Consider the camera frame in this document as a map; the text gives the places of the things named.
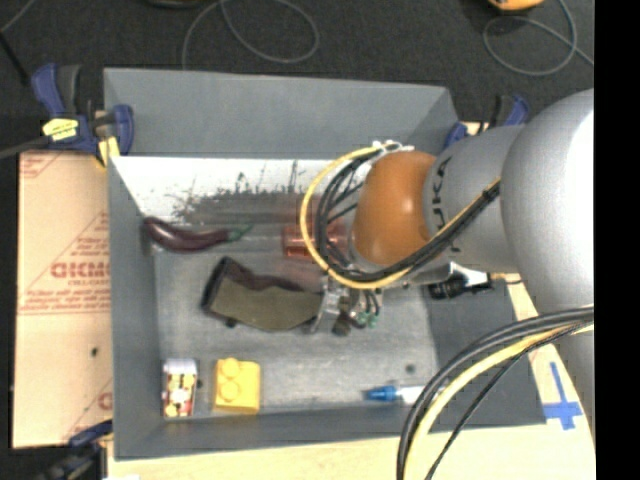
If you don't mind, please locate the grey metal bin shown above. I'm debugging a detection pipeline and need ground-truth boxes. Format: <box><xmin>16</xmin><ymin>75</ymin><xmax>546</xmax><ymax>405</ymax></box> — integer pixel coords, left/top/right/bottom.
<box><xmin>102</xmin><ymin>66</ymin><xmax>547</xmax><ymax>459</ymax></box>

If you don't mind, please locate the olive and brown cloth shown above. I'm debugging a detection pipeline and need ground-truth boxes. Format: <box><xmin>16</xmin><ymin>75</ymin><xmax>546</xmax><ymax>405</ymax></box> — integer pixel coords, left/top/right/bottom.
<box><xmin>200</xmin><ymin>256</ymin><xmax>326</xmax><ymax>333</ymax></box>

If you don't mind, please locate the shiny copper cylinder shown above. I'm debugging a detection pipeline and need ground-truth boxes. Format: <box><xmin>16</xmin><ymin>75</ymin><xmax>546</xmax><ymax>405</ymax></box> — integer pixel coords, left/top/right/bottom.
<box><xmin>281</xmin><ymin>224</ymin><xmax>349</xmax><ymax>260</ymax></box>

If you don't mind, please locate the white tube with blue cap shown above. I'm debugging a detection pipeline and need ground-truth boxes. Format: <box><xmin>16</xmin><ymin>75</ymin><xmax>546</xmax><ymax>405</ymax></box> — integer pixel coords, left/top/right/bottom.
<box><xmin>363</xmin><ymin>384</ymin><xmax>434</xmax><ymax>405</ymax></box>

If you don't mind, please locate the yellow toy brick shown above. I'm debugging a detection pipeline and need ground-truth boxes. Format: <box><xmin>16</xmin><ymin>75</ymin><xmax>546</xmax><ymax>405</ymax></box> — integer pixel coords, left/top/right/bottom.
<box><xmin>211</xmin><ymin>357</ymin><xmax>263</xmax><ymax>416</ymax></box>

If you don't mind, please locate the purple toy eggplant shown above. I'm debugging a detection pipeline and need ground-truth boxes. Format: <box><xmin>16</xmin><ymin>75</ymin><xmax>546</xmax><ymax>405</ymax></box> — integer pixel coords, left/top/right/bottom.
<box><xmin>143</xmin><ymin>216</ymin><xmax>254</xmax><ymax>254</ymax></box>

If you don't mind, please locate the white red yellow small box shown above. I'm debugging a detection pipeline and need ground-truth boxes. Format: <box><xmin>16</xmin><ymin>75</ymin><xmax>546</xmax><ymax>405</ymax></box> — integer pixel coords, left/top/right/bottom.
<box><xmin>160</xmin><ymin>358</ymin><xmax>199</xmax><ymax>419</ymax></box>

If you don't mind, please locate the brown cardboard board, red print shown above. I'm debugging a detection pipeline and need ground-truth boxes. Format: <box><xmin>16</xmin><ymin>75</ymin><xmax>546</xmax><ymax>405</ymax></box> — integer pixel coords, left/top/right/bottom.
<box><xmin>10</xmin><ymin>149</ymin><xmax>116</xmax><ymax>450</ymax></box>

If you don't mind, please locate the black cylinder on white bracket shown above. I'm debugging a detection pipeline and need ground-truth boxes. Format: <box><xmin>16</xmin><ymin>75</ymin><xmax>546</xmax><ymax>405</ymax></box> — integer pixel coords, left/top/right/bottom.
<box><xmin>427</xmin><ymin>262</ymin><xmax>495</xmax><ymax>300</ymax></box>

